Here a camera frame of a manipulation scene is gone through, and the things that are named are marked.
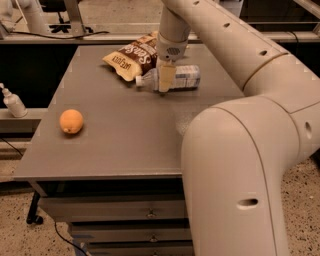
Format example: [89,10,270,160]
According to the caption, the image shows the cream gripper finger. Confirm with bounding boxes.
[157,60,176,93]

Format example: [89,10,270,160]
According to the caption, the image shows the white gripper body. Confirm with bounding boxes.
[156,34,188,62]

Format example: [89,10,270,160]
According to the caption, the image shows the clear plastic water bottle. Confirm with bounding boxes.
[135,65,201,93]

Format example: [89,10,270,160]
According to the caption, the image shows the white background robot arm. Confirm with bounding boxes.
[0,0,49,34]

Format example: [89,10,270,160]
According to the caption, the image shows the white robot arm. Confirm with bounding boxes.
[157,0,320,256]

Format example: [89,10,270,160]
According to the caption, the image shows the white pump dispenser bottle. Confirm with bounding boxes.
[0,83,27,118]

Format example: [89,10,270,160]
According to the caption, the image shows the brown chip bag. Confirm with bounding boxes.
[103,31,158,82]

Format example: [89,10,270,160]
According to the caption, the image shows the grey drawer cabinet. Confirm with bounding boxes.
[13,44,246,256]

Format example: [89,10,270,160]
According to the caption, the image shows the orange fruit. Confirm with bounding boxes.
[59,109,84,134]

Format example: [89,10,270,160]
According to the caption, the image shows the black office chair base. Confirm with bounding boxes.
[39,0,93,38]

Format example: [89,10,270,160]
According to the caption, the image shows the middle grey drawer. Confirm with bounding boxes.
[70,221,191,243]

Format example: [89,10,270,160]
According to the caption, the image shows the grey drawer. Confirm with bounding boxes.
[39,195,187,222]
[70,221,191,243]
[88,241,194,256]

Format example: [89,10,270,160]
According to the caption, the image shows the top grey drawer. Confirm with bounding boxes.
[39,195,187,222]

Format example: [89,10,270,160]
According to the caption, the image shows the bottom grey drawer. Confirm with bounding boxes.
[88,241,194,256]

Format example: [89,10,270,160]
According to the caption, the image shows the black caster leg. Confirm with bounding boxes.
[26,192,43,225]

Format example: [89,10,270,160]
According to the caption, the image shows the grey metal rail frame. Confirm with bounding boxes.
[0,0,320,46]

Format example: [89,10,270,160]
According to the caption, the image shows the black cable on rail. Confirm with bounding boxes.
[9,30,110,40]

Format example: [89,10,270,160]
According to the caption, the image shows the black floor cable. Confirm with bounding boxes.
[53,221,88,256]

